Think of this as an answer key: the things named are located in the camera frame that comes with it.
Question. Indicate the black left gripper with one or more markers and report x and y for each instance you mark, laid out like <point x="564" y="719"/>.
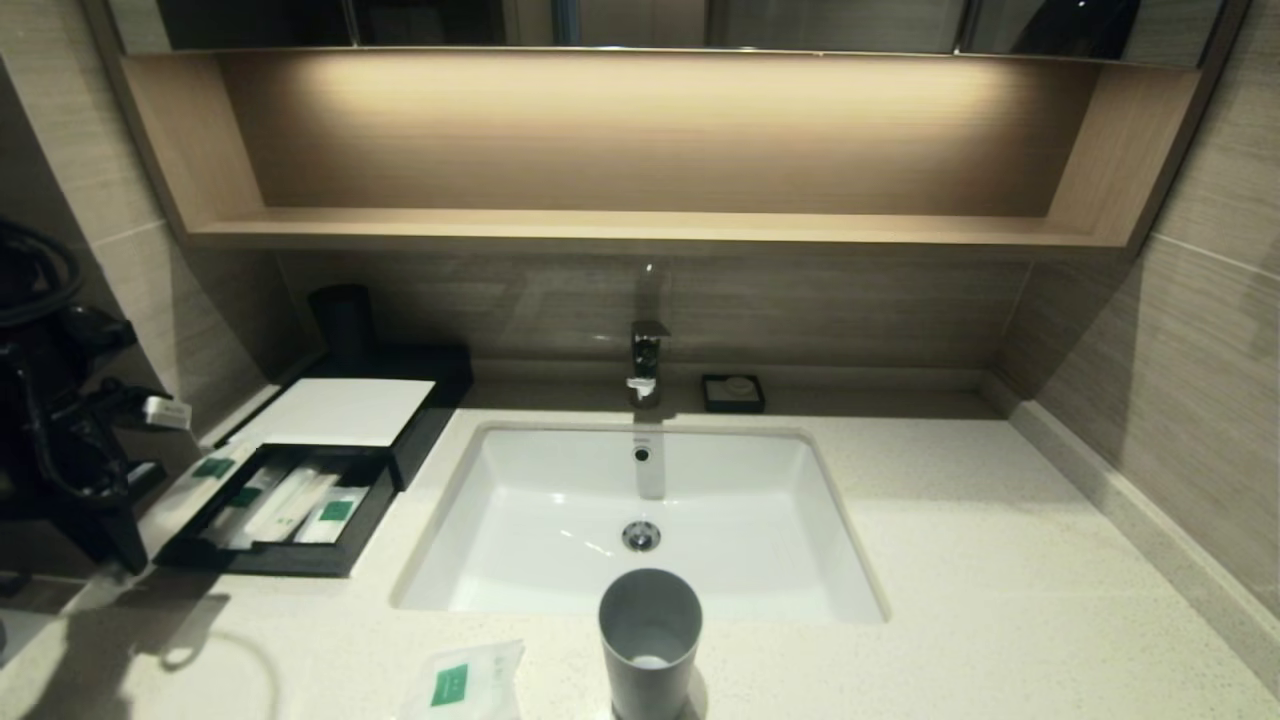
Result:
<point x="90" y="450"/>

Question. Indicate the black box drawer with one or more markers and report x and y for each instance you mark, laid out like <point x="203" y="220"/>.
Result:
<point x="300" y="562"/>

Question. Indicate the square white sachet green label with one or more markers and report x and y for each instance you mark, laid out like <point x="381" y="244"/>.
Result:
<point x="450" y="685"/>

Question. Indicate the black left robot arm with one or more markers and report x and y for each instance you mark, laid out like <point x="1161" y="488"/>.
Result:
<point x="40" y="360"/>

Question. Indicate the black tray box white lid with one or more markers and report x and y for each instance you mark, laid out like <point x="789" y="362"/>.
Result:
<point x="350" y="410"/>

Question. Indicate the white paper sachet packet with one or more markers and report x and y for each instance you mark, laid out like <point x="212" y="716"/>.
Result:
<point x="315" y="492"/>
<point x="285" y="510"/>

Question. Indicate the small white packet green label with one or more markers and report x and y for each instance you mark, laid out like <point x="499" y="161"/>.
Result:
<point x="335" y="515"/>

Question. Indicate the black cylindrical cup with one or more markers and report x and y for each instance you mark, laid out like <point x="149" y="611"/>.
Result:
<point x="343" y="320"/>

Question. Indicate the white ceramic sink basin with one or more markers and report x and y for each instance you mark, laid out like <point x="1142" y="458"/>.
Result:
<point x="540" y="540"/>

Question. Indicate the chrome sink drain stopper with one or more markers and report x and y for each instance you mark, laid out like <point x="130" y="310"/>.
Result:
<point x="641" y="536"/>

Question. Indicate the grey tumbler cup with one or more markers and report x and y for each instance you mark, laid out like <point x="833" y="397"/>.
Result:
<point x="650" y="620"/>

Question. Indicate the chrome sink faucet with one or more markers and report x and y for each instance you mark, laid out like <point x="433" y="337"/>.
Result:
<point x="647" y="360"/>

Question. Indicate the black soap dish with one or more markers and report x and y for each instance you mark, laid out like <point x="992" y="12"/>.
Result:
<point x="712" y="400"/>

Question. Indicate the beige soap bar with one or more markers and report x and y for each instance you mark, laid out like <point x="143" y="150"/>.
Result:
<point x="740" y="385"/>

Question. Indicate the mirror cabinet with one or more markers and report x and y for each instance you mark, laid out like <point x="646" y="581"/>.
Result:
<point x="800" y="25"/>

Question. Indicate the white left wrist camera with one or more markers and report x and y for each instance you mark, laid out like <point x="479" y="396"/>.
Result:
<point x="168" y="412"/>

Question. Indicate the wooden wall shelf niche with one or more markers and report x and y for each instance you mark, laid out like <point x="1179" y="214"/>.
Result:
<point x="640" y="230"/>

